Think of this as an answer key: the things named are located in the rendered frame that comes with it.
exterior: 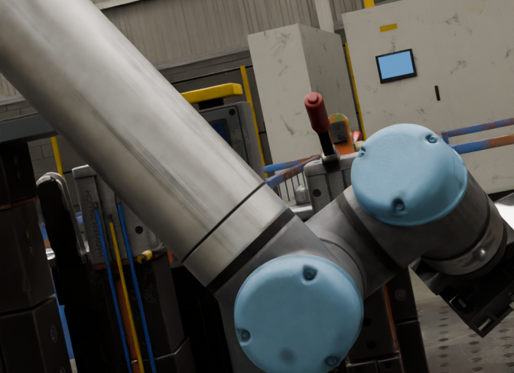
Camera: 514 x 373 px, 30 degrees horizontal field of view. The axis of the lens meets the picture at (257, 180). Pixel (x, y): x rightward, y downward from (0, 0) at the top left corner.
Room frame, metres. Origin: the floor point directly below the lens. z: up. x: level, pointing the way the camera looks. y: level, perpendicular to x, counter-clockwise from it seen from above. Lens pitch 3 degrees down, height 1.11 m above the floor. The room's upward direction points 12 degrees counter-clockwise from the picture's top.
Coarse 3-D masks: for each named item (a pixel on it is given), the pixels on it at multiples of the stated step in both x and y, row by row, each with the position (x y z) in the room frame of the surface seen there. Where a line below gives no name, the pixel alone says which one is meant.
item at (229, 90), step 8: (208, 88) 0.93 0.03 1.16; (216, 88) 0.93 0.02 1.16; (224, 88) 0.93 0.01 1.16; (232, 88) 0.93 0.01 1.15; (240, 88) 0.98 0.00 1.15; (184, 96) 0.94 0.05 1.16; (192, 96) 0.94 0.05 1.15; (200, 96) 0.93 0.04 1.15; (208, 96) 0.93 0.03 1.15; (216, 96) 0.93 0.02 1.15; (224, 96) 0.93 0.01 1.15; (232, 96) 0.97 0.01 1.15; (192, 104) 0.96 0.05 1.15; (200, 104) 0.96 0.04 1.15; (208, 104) 0.95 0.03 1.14; (216, 104) 0.95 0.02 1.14
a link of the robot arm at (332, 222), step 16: (336, 208) 0.72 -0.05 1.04; (320, 224) 0.71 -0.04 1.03; (336, 224) 0.71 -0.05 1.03; (352, 224) 0.70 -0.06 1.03; (336, 240) 0.68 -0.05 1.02; (352, 240) 0.70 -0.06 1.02; (368, 240) 0.70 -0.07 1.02; (352, 256) 0.66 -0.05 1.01; (368, 256) 0.70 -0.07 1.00; (384, 256) 0.70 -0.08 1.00; (368, 272) 0.70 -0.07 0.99; (384, 272) 0.71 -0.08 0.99; (368, 288) 0.71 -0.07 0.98
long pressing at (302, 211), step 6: (288, 204) 1.32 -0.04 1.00; (294, 204) 1.30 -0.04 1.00; (306, 204) 1.27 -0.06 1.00; (294, 210) 1.20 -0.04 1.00; (300, 210) 1.20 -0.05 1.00; (306, 210) 1.20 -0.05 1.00; (312, 210) 1.19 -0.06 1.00; (300, 216) 1.20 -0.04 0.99; (306, 216) 1.20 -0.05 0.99; (48, 252) 1.36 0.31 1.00; (48, 258) 1.24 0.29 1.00; (90, 258) 1.23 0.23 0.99; (54, 264) 1.24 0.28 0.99
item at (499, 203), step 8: (496, 200) 0.84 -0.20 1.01; (504, 200) 0.83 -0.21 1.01; (512, 200) 0.83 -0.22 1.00; (504, 208) 0.83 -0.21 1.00; (512, 208) 0.83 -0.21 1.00; (504, 216) 0.82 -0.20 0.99; (512, 216) 0.82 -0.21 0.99; (512, 224) 0.82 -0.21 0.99; (512, 232) 0.81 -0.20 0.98; (512, 240) 0.80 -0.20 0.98; (512, 248) 0.81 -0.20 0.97; (504, 256) 0.81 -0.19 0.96; (512, 256) 0.82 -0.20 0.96
